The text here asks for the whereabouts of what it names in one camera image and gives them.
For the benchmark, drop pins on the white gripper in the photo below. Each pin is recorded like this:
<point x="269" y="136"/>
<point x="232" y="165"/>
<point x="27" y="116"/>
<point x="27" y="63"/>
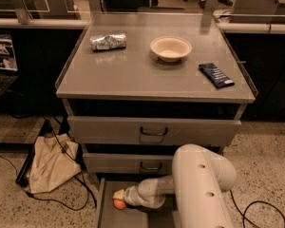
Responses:
<point x="129" y="197"/>

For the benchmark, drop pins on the orange fruit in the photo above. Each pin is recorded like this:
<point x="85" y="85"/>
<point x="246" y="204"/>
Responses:
<point x="119" y="204"/>

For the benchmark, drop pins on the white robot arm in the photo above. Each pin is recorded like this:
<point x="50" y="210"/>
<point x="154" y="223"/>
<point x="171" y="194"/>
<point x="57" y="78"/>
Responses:
<point x="218" y="174"/>

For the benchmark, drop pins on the bottom open grey drawer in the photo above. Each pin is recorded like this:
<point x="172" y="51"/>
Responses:
<point x="167" y="202"/>

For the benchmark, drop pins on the middle grey drawer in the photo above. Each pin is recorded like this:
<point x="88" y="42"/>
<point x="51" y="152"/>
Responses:
<point x="125" y="163"/>

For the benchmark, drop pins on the top grey drawer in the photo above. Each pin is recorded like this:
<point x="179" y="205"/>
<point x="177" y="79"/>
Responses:
<point x="119" y="130"/>

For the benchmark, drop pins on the grey metal drawer cabinet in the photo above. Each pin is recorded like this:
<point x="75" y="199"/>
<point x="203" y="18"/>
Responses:
<point x="133" y="82"/>

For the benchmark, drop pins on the beige cloth bag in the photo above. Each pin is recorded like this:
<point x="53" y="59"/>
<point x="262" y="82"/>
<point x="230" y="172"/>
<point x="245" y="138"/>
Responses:
<point x="53" y="163"/>

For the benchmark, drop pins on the dark blue snack bar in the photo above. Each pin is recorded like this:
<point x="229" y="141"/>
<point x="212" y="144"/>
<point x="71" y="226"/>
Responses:
<point x="215" y="75"/>

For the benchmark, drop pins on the silver foil snack bag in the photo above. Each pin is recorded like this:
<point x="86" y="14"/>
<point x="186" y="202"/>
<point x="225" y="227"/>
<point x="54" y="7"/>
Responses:
<point x="108" y="41"/>

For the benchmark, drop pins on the beige paper bowl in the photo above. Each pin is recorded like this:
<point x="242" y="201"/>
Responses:
<point x="170" y="49"/>

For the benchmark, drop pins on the black laptop computer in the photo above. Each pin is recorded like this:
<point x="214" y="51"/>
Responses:
<point x="8" y="65"/>

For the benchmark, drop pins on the black middle drawer handle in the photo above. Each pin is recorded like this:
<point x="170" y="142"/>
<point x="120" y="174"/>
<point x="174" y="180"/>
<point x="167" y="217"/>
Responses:
<point x="150" y="168"/>

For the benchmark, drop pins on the black drawer handle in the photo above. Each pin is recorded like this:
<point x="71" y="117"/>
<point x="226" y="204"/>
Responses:
<point x="150" y="168"/>
<point x="154" y="133"/>

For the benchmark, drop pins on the black top drawer handle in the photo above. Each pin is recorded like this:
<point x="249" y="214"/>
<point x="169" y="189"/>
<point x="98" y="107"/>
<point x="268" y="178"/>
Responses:
<point x="154" y="133"/>

